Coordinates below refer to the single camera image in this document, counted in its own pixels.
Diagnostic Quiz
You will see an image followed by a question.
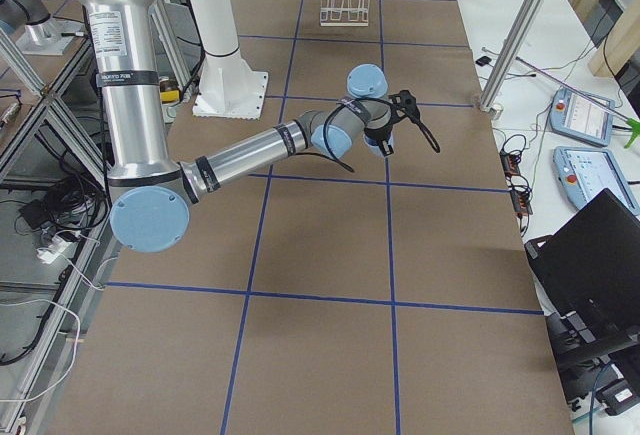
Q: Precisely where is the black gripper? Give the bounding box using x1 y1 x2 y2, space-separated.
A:
363 124 393 141

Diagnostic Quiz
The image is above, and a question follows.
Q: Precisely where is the light blue plastic cup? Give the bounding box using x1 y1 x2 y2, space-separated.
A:
363 135 394 158

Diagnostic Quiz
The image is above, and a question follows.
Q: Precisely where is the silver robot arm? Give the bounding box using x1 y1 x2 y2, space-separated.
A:
78 0 394 252

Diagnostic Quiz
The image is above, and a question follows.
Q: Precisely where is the small black device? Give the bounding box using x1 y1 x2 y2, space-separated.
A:
475 56 491 66

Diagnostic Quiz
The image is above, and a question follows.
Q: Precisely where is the black usb hub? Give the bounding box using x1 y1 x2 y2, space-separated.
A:
499 150 533 218

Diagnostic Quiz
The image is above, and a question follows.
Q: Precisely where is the brown table mat blue grid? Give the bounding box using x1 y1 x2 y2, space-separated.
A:
48 0 572 434

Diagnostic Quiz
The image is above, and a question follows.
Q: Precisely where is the upper teach pendant tablet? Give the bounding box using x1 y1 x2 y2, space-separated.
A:
549 88 614 147

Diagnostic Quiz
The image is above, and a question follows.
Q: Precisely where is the teach pendant tablet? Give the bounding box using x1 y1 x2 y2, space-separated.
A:
553 146 639 215
549 88 614 147

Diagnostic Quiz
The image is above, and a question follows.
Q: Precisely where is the lower teach pendant tablet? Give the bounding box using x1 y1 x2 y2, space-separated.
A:
553 146 639 215

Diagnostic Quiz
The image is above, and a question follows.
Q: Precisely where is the black laptop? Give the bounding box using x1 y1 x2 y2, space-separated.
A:
525 189 639 326

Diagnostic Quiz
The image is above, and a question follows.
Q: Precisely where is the white power adapter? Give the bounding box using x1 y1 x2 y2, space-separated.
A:
36 235 74 265

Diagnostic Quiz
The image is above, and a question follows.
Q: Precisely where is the black camera cable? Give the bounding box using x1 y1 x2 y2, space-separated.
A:
322 99 441 172

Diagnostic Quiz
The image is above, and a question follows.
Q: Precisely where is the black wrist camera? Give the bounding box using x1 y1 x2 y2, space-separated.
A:
388 90 421 121

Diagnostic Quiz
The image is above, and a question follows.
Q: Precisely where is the white wire cup holder rack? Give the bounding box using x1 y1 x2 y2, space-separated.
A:
319 0 371 27

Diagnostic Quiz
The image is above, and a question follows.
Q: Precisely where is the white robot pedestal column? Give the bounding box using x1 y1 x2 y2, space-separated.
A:
190 0 269 119

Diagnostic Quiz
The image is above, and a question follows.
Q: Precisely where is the aluminium frame post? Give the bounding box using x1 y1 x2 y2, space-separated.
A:
478 0 545 120

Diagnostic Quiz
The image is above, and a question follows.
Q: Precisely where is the grabber stick green handle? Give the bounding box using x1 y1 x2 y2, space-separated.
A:
515 56 639 149

